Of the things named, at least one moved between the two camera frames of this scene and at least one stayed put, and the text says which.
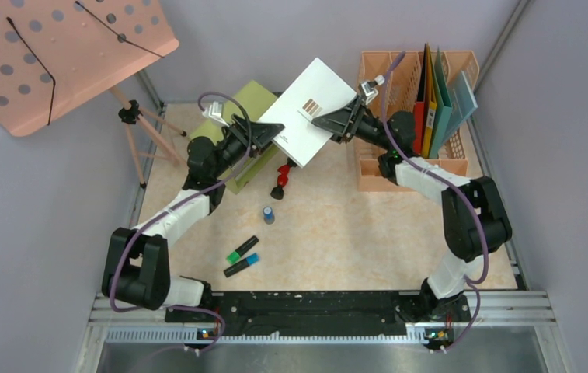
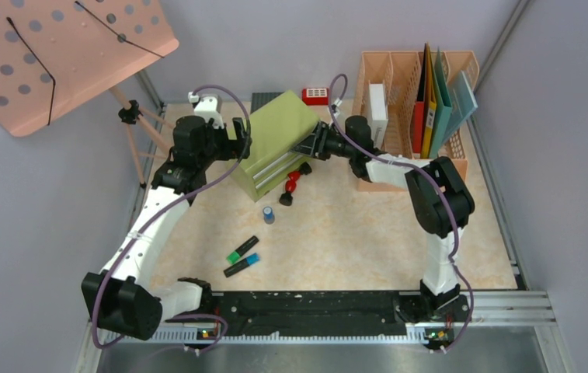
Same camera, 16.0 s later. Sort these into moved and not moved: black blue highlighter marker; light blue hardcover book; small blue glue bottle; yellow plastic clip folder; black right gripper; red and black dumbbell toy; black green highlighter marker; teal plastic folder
Moved: red and black dumbbell toy; black right gripper
Not moved: black green highlighter marker; light blue hardcover book; teal plastic folder; black blue highlighter marker; small blue glue bottle; yellow plastic clip folder
